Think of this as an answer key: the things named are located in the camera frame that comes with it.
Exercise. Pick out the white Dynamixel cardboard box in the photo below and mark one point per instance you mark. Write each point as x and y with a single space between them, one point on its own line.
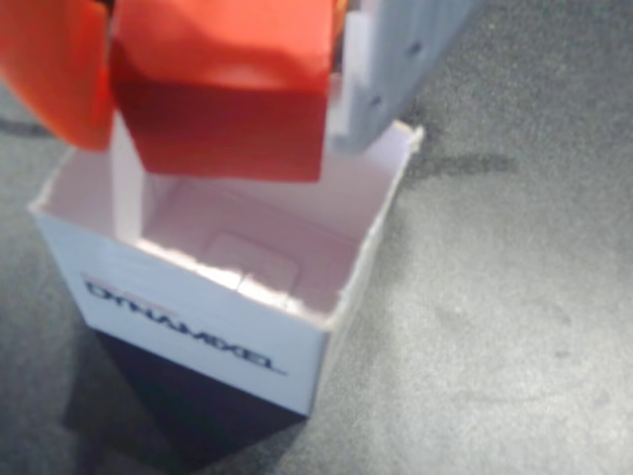
212 297

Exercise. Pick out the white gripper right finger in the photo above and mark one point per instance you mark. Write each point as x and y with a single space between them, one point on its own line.
390 74

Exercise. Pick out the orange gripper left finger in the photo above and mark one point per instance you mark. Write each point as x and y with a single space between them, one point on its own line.
54 74

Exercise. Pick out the red cube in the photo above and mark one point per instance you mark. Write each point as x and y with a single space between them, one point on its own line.
222 94

